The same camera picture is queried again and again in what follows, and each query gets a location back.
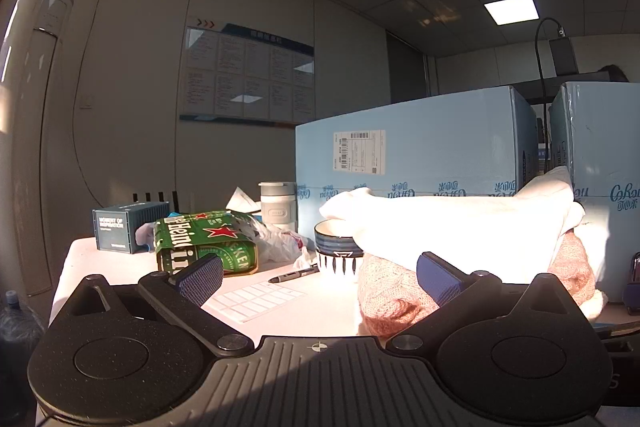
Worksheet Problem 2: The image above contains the large light blue box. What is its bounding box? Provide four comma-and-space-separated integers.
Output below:
548, 81, 640, 304

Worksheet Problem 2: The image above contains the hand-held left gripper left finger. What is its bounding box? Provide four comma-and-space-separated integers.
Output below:
54, 252, 256, 355

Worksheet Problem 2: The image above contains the pink knit sweater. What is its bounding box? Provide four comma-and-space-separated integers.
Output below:
356, 231, 599, 338

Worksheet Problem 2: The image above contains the white label sheet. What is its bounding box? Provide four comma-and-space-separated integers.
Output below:
202, 282, 306, 326

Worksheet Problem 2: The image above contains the blue water jug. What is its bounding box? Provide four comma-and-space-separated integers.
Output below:
0, 289, 47, 427

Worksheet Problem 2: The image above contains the green beer carton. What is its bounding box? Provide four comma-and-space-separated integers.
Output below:
152, 210, 261, 277

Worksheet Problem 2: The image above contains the blue striped ceramic bowl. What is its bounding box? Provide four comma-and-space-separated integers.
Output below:
313, 219, 364, 283

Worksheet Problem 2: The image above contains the blue-grey tissue box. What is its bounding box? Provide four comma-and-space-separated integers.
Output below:
92, 200, 171, 254

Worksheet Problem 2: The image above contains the white lidded tumbler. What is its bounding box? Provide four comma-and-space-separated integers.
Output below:
258, 180, 300, 233

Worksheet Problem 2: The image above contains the white black-trimmed t-shirt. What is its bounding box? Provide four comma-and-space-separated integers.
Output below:
319, 166, 585, 286

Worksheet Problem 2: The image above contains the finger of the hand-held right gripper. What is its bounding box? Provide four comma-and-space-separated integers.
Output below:
593, 324, 640, 343

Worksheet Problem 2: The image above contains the black cable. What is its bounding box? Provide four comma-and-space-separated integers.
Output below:
533, 17, 564, 170

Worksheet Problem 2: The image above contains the light blue box with label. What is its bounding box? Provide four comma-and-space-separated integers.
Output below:
294, 85, 541, 204

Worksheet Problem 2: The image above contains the black pen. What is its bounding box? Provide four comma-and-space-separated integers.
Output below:
267, 267, 321, 284

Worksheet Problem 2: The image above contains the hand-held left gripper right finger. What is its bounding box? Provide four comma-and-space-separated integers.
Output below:
386, 251, 589, 354

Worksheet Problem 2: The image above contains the black adapter box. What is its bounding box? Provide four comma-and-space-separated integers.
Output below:
549, 26, 580, 76

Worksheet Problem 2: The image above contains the wall notice board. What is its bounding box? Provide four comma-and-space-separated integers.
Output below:
178, 15, 317, 126

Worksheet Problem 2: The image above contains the ceiling light panel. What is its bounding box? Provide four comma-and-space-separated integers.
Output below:
483, 0, 540, 26

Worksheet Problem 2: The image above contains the white tissue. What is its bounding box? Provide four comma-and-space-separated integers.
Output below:
225, 186, 262, 214

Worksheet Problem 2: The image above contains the white standing air conditioner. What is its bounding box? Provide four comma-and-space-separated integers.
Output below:
0, 0, 75, 299

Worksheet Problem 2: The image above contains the black antenna router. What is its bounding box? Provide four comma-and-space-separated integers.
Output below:
130, 190, 197, 214

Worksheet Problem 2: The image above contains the white plastic bag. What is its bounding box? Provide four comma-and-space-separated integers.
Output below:
239, 214, 319, 271

